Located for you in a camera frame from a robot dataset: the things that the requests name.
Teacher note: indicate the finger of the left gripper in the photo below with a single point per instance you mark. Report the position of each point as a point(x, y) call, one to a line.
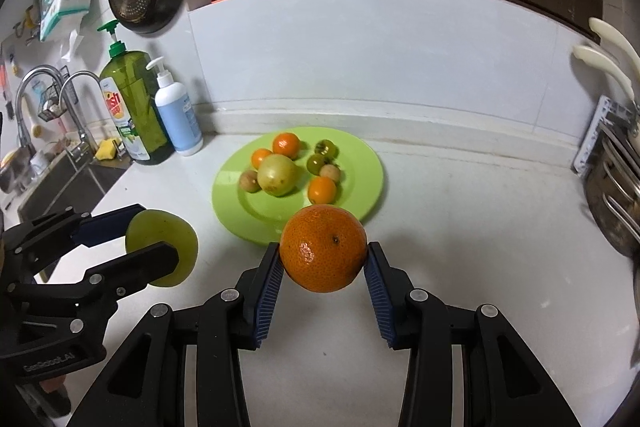
point(93, 231)
point(127, 274)

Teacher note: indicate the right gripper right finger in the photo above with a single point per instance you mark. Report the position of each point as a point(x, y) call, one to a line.
point(504, 384)

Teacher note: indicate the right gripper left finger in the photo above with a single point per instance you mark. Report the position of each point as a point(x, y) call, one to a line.
point(142, 384)

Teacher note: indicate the brown kiwi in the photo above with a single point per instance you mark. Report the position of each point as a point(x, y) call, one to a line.
point(248, 181)
point(331, 172)

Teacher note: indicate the orange tangerine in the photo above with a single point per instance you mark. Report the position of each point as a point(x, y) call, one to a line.
point(258, 157)
point(321, 190)
point(323, 248)
point(286, 144)

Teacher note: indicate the small green tomato back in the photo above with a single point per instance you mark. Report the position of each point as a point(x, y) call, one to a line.
point(326, 148)

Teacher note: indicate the kitchen sink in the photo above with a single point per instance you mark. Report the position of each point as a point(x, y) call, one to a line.
point(68, 185)

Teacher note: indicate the yellow sponge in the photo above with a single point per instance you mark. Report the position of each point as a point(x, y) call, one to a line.
point(107, 150)

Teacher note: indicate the chrome faucet small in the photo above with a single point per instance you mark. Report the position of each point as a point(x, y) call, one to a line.
point(85, 135)

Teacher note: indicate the chrome faucet tall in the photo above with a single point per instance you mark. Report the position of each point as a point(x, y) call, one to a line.
point(32, 132)

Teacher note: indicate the blue white pump bottle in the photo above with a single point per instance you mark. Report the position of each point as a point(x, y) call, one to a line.
point(174, 105)

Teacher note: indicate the green plate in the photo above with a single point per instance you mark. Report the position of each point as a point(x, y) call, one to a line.
point(260, 218)

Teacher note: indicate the green dish soap bottle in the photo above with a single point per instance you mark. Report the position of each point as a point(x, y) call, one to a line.
point(128, 90)

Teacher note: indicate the metal pot rack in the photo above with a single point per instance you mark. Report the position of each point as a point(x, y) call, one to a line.
point(611, 119)

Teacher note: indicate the wire sink caddy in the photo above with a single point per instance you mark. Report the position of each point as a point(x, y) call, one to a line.
point(52, 103)

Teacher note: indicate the white pan with handle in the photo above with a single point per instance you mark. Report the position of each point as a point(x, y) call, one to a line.
point(600, 61)

